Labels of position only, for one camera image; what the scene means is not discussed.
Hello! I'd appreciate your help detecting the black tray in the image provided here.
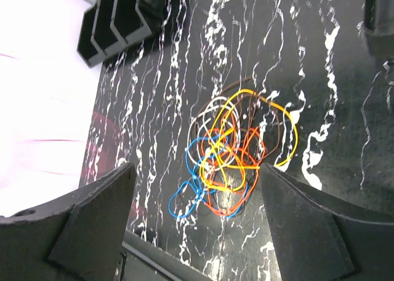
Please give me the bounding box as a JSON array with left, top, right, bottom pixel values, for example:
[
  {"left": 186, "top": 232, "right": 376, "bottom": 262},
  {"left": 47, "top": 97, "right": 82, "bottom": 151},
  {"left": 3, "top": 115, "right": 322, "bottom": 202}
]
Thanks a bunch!
[{"left": 363, "top": 0, "right": 393, "bottom": 61}]

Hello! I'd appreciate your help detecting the brown cable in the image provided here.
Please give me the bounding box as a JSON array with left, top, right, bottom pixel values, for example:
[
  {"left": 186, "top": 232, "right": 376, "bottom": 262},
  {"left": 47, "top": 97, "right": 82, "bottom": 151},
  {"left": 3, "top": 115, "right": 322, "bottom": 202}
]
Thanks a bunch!
[{"left": 186, "top": 76, "right": 286, "bottom": 165}]

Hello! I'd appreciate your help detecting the black three-compartment bin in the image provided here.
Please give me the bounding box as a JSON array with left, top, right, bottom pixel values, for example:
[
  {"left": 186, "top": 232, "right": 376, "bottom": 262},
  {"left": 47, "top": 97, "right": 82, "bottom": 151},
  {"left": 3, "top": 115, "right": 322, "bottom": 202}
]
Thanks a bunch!
[{"left": 77, "top": 0, "right": 169, "bottom": 68}]

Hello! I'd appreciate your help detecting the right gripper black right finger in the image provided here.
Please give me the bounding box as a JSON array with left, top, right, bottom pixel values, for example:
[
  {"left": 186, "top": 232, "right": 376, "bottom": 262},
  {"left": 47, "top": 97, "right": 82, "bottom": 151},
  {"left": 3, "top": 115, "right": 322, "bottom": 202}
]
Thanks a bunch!
[{"left": 260, "top": 164, "right": 393, "bottom": 280}]

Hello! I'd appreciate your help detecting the blue cable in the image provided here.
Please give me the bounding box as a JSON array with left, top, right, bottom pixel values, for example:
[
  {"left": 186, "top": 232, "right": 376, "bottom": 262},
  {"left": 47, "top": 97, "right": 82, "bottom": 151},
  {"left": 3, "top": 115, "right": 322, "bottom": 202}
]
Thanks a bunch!
[{"left": 168, "top": 135, "right": 249, "bottom": 220}]

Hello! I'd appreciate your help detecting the yellow cable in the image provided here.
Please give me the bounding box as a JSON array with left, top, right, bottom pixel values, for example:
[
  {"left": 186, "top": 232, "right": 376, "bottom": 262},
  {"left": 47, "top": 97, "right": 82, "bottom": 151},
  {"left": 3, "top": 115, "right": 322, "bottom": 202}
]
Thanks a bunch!
[{"left": 198, "top": 89, "right": 299, "bottom": 193}]

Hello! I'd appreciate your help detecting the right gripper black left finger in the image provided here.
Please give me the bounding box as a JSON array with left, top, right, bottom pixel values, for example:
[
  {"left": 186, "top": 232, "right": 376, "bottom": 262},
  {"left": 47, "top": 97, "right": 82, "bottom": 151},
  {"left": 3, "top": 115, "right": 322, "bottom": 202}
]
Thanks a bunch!
[{"left": 1, "top": 162, "right": 136, "bottom": 280}]

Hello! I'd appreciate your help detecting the white cable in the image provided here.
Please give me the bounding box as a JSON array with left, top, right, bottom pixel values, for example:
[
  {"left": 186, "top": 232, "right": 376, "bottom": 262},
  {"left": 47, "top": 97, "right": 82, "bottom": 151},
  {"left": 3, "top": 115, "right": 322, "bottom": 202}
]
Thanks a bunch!
[{"left": 187, "top": 96, "right": 241, "bottom": 172}]

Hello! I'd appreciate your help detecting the orange cable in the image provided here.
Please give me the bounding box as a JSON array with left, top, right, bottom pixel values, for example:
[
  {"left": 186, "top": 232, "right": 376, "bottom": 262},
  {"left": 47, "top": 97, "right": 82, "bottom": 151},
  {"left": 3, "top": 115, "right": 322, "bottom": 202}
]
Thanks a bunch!
[{"left": 201, "top": 108, "right": 266, "bottom": 217}]

